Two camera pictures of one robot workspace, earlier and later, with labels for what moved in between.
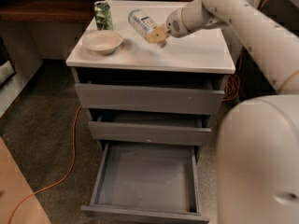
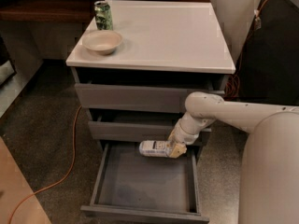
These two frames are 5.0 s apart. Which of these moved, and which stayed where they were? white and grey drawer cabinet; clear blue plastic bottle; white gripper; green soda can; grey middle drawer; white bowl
Moved: clear blue plastic bottle; white gripper
Stayed: grey middle drawer; white and grey drawer cabinet; white bowl; green soda can
